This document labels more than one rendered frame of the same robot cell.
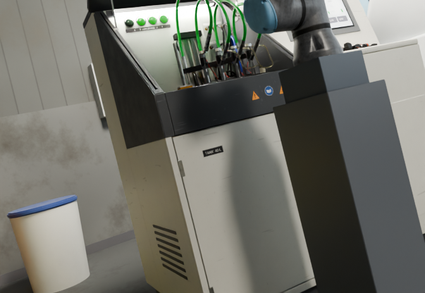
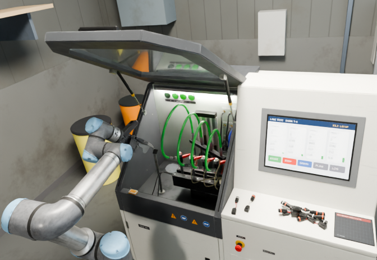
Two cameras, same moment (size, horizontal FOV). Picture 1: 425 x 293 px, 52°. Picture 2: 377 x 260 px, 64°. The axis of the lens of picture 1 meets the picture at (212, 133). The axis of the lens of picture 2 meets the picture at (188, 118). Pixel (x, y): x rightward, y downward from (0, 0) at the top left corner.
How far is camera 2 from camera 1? 218 cm
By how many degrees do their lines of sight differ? 58
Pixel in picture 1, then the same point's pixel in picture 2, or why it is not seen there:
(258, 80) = (177, 210)
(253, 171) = (166, 246)
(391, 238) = not seen: outside the picture
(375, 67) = (295, 248)
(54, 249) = not seen: hidden behind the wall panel
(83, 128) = (245, 57)
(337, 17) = (330, 165)
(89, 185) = not seen: hidden behind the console
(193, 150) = (133, 221)
